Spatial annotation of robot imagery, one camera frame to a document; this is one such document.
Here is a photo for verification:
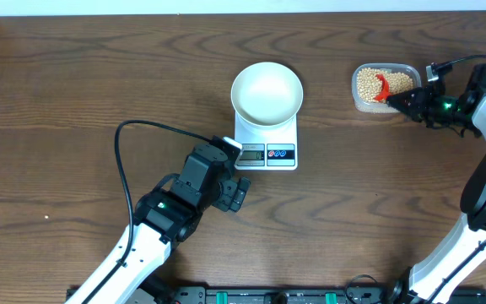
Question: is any white round bowl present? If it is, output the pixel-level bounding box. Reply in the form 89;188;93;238
230;62;304;128

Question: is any white digital kitchen scale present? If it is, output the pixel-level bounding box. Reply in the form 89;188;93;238
235;114;298;171

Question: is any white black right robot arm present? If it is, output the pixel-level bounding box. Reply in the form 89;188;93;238
386;55;486;303

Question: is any red plastic measuring scoop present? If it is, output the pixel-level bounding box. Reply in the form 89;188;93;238
374;74;391;103

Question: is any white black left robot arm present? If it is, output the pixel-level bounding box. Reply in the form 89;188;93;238
67;137;251;304

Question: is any clear plastic food container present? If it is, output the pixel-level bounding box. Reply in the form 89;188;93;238
352;63;421;114

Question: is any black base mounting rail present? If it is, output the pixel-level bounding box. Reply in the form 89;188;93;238
65;285;486;304

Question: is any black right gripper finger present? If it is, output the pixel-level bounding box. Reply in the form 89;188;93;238
386;86;431;104
387;101;426;122

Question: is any pile of soybeans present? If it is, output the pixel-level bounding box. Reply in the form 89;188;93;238
356;68;414;103

